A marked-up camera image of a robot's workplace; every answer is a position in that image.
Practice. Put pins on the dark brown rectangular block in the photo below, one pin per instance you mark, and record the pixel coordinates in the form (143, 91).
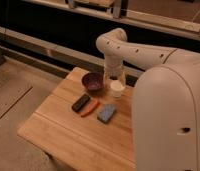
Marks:
(80, 103)

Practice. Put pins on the white ceramic cup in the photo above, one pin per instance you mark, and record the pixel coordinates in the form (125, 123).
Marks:
(116, 88)

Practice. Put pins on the wooden table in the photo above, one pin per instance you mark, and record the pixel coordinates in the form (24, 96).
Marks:
(84, 143)

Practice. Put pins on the purple bowl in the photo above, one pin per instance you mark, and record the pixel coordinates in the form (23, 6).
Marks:
(93, 81)

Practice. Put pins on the wooden rail frame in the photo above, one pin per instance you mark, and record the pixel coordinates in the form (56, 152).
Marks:
(176, 17)

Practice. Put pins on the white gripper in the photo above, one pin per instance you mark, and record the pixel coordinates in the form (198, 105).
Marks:
(113, 70)

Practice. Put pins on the orange carrot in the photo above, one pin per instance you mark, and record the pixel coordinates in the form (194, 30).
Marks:
(91, 107)

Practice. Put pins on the blue sponge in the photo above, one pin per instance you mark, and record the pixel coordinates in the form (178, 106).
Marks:
(106, 113)

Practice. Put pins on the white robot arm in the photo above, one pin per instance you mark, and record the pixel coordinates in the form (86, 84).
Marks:
(165, 102)

